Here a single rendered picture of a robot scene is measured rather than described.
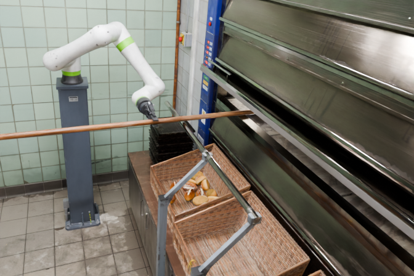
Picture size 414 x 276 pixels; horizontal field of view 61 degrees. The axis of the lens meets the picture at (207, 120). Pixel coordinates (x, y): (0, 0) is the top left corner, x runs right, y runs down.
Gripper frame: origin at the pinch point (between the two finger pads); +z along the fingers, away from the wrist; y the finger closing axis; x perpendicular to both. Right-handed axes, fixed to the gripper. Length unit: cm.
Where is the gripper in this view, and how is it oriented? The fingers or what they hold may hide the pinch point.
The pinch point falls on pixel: (154, 121)
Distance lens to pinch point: 199.8
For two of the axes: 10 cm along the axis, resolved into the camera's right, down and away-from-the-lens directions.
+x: -9.2, 0.9, -3.9
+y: -0.9, 9.1, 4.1
